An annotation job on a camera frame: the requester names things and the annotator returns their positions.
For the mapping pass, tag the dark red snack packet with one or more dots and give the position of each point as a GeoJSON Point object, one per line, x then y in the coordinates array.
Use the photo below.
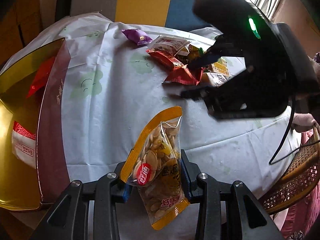
{"type": "Point", "coordinates": [166, 59]}

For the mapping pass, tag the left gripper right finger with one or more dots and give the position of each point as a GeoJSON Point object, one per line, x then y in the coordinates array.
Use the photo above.
{"type": "Point", "coordinates": [227, 211]}

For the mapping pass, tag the red gold snack packet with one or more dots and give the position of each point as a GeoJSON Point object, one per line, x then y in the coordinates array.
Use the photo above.
{"type": "Point", "coordinates": [42, 76]}

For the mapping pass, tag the purple snack packet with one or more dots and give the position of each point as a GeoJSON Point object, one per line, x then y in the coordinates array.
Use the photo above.
{"type": "Point", "coordinates": [137, 36]}

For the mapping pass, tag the orange snack packet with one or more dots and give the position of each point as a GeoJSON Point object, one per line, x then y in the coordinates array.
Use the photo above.
{"type": "Point", "coordinates": [213, 74]}

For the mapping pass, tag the white cloud-print tablecloth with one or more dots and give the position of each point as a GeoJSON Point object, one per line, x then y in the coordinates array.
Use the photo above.
{"type": "Point", "coordinates": [113, 89]}

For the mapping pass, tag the yellow blue grey chair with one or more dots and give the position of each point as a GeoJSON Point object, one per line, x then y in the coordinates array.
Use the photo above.
{"type": "Point", "coordinates": [175, 14]}

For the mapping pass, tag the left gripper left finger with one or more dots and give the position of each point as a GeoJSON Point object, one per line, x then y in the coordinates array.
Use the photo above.
{"type": "Point", "coordinates": [68, 217]}

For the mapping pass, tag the white red packet in box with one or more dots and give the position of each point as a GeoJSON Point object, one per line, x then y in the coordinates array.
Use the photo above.
{"type": "Point", "coordinates": [23, 144]}

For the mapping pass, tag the yellow pumpkin seed packet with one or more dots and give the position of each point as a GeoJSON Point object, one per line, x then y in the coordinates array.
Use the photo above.
{"type": "Point", "coordinates": [154, 168]}

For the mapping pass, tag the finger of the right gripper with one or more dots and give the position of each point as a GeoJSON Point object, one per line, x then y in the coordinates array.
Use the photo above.
{"type": "Point", "coordinates": [194, 94]}
{"type": "Point", "coordinates": [210, 56]}

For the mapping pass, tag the maroon gold gift box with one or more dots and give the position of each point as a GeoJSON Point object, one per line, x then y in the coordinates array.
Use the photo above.
{"type": "Point", "coordinates": [22, 187]}

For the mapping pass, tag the red foil snack packet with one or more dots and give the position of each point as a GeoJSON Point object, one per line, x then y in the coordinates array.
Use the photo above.
{"type": "Point", "coordinates": [185, 76]}

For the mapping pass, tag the white red snack packet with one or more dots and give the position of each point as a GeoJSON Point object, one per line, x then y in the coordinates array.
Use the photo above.
{"type": "Point", "coordinates": [170, 44]}

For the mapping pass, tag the wicker chair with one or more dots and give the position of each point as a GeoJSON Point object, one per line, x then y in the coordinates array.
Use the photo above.
{"type": "Point", "coordinates": [301, 177]}

